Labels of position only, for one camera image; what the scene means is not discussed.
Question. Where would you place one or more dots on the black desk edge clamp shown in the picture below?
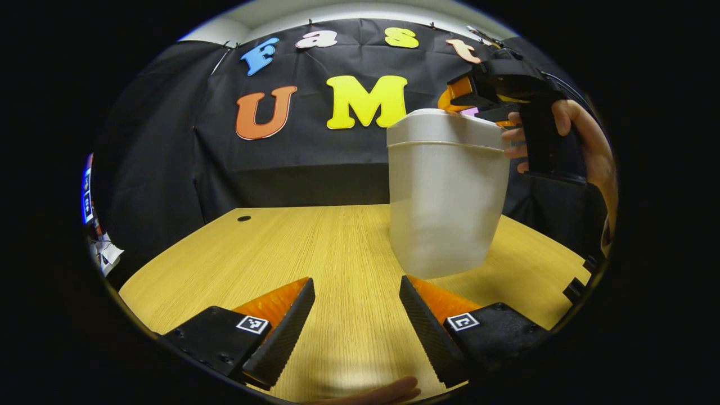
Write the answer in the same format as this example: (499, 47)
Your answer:
(574, 291)

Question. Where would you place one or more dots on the wooden desktop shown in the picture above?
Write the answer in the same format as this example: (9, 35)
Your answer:
(315, 253)

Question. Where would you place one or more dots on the white papers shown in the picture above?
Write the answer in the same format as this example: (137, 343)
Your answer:
(108, 256)

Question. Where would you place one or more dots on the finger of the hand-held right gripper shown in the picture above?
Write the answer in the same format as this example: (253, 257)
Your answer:
(503, 112)
(458, 95)

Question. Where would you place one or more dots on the black backdrop cloth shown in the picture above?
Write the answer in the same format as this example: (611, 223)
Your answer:
(169, 140)

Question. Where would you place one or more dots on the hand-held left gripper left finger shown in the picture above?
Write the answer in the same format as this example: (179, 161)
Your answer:
(287, 332)

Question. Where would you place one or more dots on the white desktop garbage bin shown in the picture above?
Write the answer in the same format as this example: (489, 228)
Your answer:
(444, 197)

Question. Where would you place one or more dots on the computer monitor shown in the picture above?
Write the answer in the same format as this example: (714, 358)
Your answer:
(88, 191)

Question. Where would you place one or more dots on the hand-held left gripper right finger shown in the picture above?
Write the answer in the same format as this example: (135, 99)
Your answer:
(427, 337)

